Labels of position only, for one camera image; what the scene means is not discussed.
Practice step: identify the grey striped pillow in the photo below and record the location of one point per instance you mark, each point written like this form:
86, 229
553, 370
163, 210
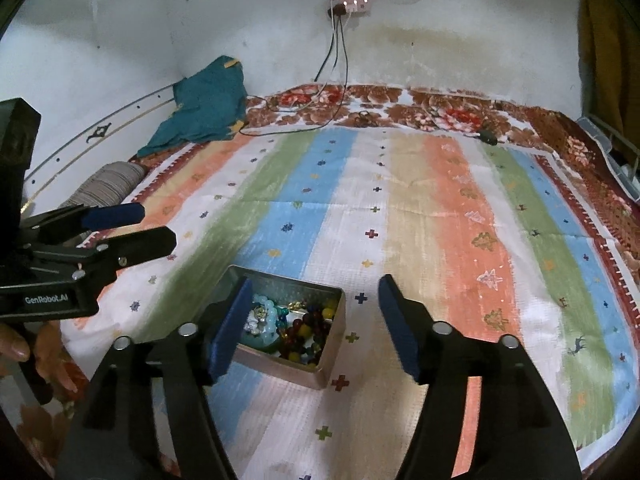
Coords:
110, 182

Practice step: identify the white plastic basket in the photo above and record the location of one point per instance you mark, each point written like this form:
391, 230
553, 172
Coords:
605, 147

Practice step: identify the striped pastel woven blanket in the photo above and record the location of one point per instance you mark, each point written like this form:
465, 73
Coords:
410, 200

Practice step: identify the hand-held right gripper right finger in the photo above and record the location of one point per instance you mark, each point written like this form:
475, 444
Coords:
400, 330

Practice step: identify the yellow cloth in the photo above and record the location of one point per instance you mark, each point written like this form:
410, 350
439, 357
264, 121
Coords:
600, 45

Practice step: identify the person's left hand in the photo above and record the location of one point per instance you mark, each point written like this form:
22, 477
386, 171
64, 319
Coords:
55, 355

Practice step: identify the pink power strip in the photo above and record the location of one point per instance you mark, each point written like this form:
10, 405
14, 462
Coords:
355, 6

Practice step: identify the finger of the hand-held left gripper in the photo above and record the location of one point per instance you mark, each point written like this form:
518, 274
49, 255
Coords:
115, 215
145, 242

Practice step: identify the teal cloth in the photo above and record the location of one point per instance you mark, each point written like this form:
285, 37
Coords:
205, 105

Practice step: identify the black charger plug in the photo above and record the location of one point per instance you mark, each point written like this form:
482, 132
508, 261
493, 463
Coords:
487, 136

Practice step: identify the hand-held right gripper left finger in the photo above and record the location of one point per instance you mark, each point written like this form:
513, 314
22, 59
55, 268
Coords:
227, 330

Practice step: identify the metal tin box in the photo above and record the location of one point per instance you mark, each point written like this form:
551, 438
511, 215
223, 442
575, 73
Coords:
280, 367

